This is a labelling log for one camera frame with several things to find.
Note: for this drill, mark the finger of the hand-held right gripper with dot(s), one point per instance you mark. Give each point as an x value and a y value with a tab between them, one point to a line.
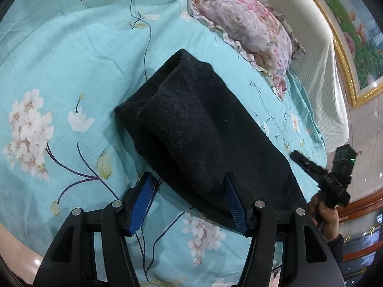
311	169

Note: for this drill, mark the brown wooden furniture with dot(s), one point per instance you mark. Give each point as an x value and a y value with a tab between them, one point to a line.
363	215

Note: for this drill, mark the black pants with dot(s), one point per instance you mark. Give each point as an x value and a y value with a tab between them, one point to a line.
197	131

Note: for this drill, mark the turquoise floral bed sheet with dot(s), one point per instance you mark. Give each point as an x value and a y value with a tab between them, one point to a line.
74	101

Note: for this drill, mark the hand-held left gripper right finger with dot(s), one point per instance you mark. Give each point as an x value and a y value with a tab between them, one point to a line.
234	204

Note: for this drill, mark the white striped headboard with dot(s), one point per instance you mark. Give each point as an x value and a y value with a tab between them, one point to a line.
305	47

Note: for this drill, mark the gold framed floral picture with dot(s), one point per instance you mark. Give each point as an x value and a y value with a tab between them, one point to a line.
350	27

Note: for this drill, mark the person's right forearm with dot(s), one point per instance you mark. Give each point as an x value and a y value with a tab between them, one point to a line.
336	252

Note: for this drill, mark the pink floral pillow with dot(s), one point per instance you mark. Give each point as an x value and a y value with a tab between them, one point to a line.
251	33

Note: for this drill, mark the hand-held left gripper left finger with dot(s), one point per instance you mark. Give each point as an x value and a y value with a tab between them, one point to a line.
143	198

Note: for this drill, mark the person's right hand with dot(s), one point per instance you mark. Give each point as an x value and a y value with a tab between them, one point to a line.
324	215

